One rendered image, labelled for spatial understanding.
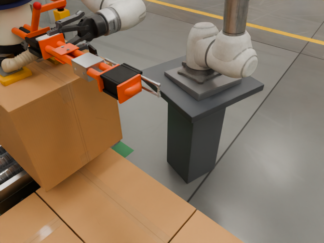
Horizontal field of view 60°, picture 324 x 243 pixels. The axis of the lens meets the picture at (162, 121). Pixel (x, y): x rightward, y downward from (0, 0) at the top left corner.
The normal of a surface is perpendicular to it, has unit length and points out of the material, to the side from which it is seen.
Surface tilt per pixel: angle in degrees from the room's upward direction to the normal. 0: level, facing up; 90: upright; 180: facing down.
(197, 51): 84
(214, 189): 0
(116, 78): 1
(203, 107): 0
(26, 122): 89
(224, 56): 87
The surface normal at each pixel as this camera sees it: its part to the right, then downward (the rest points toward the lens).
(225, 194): 0.00, -0.76
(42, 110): 0.75, 0.43
